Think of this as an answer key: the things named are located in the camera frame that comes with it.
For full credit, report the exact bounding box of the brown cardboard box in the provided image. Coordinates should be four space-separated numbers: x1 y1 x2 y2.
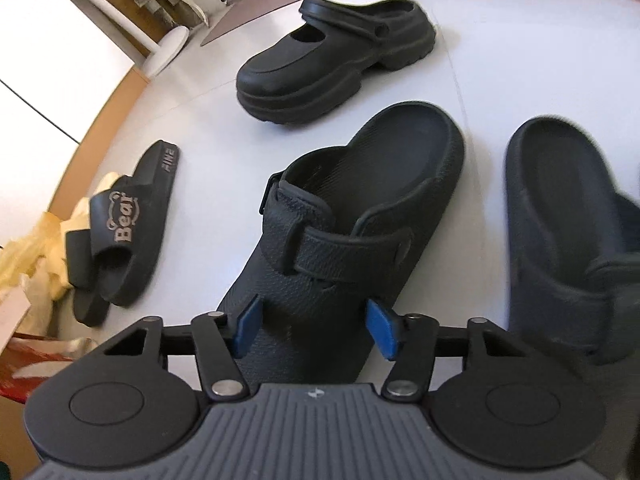
0 285 56 341

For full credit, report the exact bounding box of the red printed box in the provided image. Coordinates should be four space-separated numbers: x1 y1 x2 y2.
0 335 101 403

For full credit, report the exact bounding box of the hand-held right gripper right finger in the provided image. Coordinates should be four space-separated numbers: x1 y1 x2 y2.
366 300 516 402

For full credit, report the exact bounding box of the black platform clog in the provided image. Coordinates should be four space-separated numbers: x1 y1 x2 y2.
235 0 435 125

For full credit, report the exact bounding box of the black printed slide sandal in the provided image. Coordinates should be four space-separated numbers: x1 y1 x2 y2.
64 220 112 327
72 140 182 307

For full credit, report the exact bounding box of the black strapped clog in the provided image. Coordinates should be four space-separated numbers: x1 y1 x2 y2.
504 116 640 367
216 101 466 386

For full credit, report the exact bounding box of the white standing fan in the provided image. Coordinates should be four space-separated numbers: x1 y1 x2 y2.
47 0 191 79

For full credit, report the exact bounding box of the yellow crumpled paper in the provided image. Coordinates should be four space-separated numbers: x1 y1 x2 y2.
0 172 118 306

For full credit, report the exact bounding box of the brown doormat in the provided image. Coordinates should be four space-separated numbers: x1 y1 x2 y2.
200 0 388 48

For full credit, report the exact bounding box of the white panelled cabinet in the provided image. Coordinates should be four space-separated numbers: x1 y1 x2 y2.
0 0 143 147

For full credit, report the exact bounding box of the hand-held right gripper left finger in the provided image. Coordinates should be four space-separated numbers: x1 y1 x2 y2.
102 294 263 401

